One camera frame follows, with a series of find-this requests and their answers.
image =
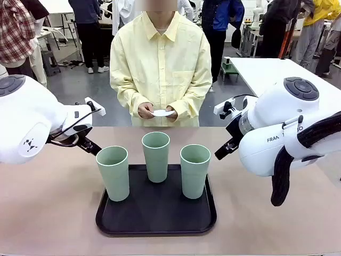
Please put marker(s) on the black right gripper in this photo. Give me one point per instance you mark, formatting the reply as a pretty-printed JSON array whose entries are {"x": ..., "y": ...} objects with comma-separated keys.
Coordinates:
[{"x": 235, "y": 130}]

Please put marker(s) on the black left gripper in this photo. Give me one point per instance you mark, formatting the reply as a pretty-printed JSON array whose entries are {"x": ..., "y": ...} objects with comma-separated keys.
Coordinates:
[{"x": 83, "y": 140}]

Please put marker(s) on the pale green tall cup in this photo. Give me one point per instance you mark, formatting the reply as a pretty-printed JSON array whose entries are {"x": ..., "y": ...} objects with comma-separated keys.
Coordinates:
[
  {"x": 155, "y": 165},
  {"x": 193, "y": 181},
  {"x": 114, "y": 181}
]

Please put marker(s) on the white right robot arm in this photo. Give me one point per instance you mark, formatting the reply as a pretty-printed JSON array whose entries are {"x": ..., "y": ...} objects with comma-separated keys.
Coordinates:
[{"x": 279, "y": 106}]

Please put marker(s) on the person's right forearm yellow sleeve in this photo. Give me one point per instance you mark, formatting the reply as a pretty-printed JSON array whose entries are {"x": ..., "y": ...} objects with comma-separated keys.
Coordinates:
[{"x": 125, "y": 98}]

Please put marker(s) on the person's left forearm yellow sleeve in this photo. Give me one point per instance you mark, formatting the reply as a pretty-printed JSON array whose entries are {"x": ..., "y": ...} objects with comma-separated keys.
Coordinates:
[{"x": 191, "y": 104}]

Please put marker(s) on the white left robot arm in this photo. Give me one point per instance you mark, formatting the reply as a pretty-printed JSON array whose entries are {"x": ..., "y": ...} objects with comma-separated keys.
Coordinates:
[{"x": 26, "y": 112}]

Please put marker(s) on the small white background robot arm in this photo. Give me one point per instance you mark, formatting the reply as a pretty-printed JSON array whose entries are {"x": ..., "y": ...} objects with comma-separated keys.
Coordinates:
[{"x": 256, "y": 13}]

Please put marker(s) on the person's left hand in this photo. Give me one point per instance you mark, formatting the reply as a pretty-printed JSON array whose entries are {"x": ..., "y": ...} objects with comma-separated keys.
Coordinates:
[{"x": 174, "y": 116}]

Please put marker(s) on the person's right hand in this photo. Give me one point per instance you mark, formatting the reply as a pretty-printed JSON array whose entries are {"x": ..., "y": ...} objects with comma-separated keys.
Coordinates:
[{"x": 145, "y": 110}]

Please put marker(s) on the green and white stand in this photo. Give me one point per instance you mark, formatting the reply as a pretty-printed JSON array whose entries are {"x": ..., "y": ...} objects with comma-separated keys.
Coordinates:
[{"x": 229, "y": 69}]

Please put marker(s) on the large white table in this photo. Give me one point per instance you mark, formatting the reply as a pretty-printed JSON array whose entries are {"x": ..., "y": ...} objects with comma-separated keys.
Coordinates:
[{"x": 255, "y": 74}]

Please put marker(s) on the black plastic serving tray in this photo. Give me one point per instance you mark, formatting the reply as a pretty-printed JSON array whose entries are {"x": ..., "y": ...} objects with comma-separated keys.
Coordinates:
[{"x": 154, "y": 213}]

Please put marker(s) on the grey step stool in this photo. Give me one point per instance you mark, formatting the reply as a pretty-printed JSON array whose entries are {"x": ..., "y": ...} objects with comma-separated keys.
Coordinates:
[{"x": 50, "y": 61}]

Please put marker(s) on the person in beige trousers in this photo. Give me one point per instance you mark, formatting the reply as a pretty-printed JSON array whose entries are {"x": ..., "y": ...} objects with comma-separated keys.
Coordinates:
[{"x": 37, "y": 61}]

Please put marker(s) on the person in yellow shirt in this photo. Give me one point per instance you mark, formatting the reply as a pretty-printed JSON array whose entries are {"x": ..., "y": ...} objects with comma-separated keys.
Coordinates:
[{"x": 160, "y": 66}]

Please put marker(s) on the black hanging bag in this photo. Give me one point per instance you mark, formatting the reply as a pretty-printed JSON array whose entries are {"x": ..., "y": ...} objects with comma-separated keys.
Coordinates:
[{"x": 236, "y": 38}]

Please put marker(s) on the person in dark clothes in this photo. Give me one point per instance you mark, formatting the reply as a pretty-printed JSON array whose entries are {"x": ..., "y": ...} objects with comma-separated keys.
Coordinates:
[{"x": 90, "y": 34}]

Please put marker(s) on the orange and black pole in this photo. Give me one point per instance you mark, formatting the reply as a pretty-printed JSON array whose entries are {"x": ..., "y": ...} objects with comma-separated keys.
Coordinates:
[{"x": 286, "y": 40}]

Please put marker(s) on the person in black coat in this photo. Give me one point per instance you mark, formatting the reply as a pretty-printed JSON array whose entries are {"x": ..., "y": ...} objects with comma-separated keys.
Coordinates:
[{"x": 277, "y": 26}]

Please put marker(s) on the person in blue jacket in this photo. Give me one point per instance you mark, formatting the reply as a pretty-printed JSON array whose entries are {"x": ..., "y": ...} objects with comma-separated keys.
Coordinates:
[{"x": 219, "y": 16}]

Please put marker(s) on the person in dark wide trousers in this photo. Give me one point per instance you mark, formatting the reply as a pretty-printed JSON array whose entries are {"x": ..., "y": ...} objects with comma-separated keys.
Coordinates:
[{"x": 327, "y": 56}]

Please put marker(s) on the person in white shirt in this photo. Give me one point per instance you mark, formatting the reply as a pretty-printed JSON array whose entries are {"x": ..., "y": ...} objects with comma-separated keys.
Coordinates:
[{"x": 125, "y": 13}]

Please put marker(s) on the person in plaid shirt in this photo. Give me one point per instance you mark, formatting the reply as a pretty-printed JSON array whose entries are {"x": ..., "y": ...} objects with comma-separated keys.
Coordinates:
[{"x": 13, "y": 32}]

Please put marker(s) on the person in yellow jacket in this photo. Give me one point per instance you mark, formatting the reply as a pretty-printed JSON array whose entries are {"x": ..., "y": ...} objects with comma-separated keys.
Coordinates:
[{"x": 311, "y": 34}]

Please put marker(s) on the whiteboard on easel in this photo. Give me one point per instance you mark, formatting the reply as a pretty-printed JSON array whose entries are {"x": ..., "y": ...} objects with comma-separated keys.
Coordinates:
[{"x": 60, "y": 6}]

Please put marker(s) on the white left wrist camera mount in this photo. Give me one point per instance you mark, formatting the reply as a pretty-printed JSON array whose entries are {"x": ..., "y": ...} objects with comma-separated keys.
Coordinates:
[{"x": 102, "y": 112}]

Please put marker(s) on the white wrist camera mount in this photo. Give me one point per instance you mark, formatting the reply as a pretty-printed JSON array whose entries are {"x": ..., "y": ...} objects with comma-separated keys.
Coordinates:
[
  {"x": 219, "y": 106},
  {"x": 102, "y": 112}
]

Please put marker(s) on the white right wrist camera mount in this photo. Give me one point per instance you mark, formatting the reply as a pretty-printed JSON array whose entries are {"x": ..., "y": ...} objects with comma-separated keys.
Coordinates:
[{"x": 219, "y": 106}]

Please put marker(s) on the white tubular frame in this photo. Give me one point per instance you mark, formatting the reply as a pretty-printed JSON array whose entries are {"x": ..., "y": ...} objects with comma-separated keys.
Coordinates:
[{"x": 57, "y": 32}]

